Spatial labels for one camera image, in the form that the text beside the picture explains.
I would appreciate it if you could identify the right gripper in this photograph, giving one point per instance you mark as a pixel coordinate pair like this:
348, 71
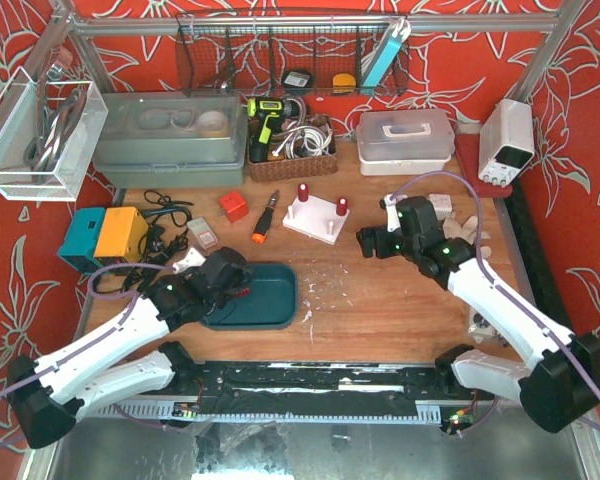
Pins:
380, 241

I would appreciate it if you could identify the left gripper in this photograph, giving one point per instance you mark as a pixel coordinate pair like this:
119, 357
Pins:
228, 292

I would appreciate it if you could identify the red spring three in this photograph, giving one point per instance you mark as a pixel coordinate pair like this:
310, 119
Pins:
240, 292

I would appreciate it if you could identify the red spring two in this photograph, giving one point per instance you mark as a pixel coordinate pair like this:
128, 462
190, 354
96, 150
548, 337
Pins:
342, 207

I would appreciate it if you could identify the orange black ratchet screwdriver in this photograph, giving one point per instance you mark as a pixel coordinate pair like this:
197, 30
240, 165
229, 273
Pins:
263, 224

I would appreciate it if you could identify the red spring one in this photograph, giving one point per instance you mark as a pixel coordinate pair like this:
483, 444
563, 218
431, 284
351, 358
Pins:
303, 192

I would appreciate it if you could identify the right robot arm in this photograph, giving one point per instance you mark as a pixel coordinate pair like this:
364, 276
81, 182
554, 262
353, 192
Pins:
557, 378

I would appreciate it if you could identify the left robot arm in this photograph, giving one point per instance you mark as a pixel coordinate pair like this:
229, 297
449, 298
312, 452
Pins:
51, 394

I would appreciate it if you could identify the small clear screw box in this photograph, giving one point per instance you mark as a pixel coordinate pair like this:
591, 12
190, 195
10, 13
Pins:
202, 232

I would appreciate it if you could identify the dark green plastic tray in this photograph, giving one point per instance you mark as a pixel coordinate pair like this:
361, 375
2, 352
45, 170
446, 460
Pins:
271, 302

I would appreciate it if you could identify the red cube power socket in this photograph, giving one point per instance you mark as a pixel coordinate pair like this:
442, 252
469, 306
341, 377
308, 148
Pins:
233, 206

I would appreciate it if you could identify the white tiger cube socket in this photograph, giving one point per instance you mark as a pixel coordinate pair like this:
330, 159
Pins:
442, 204

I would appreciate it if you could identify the white cotton glove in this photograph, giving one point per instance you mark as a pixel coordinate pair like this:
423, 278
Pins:
467, 231

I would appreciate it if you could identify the white lidded storage box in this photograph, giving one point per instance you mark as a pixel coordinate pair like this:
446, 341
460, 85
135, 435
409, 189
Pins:
404, 142

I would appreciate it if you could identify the woven wicker basket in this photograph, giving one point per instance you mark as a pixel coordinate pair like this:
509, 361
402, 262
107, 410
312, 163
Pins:
294, 168

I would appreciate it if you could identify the red mat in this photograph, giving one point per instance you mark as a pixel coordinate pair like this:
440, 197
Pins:
467, 154

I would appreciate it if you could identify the teal and yellow box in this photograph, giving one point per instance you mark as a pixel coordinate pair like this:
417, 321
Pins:
99, 237

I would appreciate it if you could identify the grey plastic storage box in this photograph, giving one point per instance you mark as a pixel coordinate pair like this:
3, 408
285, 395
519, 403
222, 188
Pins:
169, 140

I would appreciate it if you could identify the yellow tape measure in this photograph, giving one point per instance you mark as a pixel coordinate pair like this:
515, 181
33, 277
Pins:
343, 84

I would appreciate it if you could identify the white bench power supply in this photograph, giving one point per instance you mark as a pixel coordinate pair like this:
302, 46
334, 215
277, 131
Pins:
506, 143

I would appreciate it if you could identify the black side strip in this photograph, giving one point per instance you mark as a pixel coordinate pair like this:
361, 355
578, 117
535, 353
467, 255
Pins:
542, 283

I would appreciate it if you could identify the black tape measure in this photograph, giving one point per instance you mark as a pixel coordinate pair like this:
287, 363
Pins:
297, 80

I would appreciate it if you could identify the clear acrylic box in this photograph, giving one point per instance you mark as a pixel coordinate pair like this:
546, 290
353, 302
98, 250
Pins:
48, 134

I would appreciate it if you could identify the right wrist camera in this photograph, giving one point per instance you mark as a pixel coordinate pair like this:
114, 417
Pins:
389, 203

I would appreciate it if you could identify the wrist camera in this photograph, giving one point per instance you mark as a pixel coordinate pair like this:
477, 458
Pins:
389, 203
193, 258

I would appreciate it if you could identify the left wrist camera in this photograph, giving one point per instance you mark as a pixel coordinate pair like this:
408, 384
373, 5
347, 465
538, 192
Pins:
193, 258

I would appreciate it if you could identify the white peg base plate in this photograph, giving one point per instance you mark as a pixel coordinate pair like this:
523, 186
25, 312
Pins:
315, 219

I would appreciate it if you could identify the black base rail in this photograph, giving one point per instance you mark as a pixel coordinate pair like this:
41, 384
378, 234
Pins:
417, 380

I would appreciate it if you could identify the green cordless drill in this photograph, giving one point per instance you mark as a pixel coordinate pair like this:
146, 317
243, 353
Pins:
270, 114

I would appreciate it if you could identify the black wire basket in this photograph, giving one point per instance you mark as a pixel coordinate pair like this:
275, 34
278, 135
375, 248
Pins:
248, 50

